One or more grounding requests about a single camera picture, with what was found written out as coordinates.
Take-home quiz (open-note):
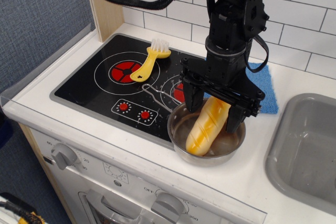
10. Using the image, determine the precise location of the grey left oven knob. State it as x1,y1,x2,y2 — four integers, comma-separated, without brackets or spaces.
51,143,77,170

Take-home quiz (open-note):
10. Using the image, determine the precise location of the black toy stovetop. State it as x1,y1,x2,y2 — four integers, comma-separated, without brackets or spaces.
49,33,196,151

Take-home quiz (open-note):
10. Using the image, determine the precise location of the grey oven knob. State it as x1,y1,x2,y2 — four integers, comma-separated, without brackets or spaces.
51,143,77,170
151,193,185,223

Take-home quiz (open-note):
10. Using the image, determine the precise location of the yellow dish brush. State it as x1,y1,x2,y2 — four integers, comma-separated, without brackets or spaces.
130,39,171,82

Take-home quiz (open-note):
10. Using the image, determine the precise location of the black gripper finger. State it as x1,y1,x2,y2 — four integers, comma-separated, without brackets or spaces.
226,104,248,133
183,76,204,112

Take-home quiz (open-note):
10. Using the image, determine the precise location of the wooden side post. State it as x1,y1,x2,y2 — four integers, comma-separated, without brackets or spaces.
89,0,124,42

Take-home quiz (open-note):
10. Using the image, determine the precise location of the white toy oven front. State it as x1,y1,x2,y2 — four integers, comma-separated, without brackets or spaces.
31,130,266,223

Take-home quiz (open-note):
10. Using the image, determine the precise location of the blue cloth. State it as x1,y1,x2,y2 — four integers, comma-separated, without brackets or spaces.
204,66,278,116

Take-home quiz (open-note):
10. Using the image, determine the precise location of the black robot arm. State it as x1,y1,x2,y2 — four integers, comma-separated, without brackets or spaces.
181,0,269,133

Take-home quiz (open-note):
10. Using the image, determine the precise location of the stainless steel pot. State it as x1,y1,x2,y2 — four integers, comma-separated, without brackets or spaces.
141,83,247,168

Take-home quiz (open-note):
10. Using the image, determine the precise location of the grey right oven knob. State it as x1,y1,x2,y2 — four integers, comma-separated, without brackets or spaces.
151,193,185,223

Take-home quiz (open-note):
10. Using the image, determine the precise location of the grey sink basin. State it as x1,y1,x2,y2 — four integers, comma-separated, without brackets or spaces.
265,93,335,215

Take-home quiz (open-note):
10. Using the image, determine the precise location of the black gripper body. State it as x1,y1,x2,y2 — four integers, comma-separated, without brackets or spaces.
180,36,266,117

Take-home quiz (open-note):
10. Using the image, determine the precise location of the yellow toy bread loaf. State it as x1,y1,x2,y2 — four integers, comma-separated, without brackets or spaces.
185,97,231,156

